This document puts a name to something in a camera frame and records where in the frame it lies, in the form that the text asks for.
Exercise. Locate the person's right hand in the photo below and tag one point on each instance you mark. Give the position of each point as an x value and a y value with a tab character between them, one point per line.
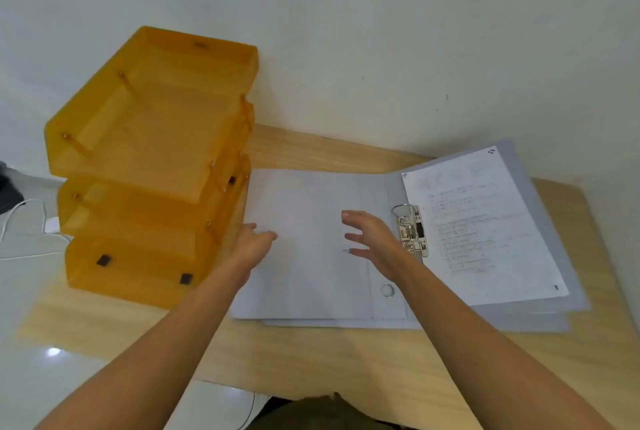
382	249

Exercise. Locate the person's right forearm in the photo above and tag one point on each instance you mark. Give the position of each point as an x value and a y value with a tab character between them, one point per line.
480	354

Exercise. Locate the white printed paper stack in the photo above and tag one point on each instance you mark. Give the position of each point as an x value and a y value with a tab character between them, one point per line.
480	224

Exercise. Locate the wooden table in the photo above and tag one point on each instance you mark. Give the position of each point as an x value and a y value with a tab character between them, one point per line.
350	359

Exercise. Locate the black object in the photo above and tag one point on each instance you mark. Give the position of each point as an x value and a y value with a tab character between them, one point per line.
9	192

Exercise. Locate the person's left hand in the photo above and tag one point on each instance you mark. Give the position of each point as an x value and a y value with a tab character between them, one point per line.
247	249

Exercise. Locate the person's left forearm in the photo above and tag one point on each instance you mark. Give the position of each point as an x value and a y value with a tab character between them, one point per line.
165	349

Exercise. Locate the orange three-tier document tray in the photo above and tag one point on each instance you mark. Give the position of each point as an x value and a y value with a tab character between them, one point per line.
150	144

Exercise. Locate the person's olive clothing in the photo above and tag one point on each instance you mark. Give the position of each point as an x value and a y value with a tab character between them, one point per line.
320	414

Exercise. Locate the white charger adapter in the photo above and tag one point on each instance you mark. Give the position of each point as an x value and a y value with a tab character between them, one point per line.
52	225

